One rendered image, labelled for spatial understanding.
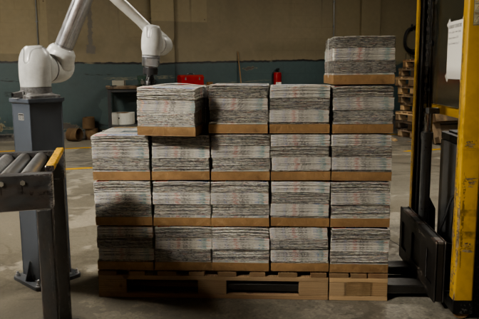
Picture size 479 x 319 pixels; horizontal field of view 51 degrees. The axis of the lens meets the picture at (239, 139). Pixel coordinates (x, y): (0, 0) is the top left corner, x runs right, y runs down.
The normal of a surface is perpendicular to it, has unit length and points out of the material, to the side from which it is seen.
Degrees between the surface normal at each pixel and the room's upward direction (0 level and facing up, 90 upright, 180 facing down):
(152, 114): 92
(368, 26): 90
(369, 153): 90
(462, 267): 90
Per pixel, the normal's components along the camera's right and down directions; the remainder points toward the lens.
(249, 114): -0.07, 0.14
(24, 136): -0.65, 0.11
